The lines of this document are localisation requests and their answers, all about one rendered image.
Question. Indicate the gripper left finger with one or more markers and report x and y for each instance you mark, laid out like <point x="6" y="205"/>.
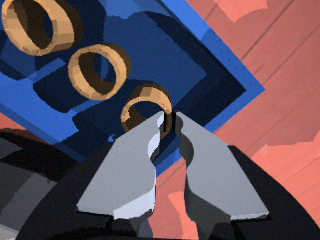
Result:
<point x="117" y="181"/>

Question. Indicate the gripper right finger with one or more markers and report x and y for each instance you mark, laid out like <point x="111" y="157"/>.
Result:
<point x="223" y="184"/>

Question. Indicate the bronze metal sleeve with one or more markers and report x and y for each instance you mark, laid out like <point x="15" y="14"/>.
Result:
<point x="23" y="23"/>
<point x="130" y="118"/>
<point x="84" y="78"/>

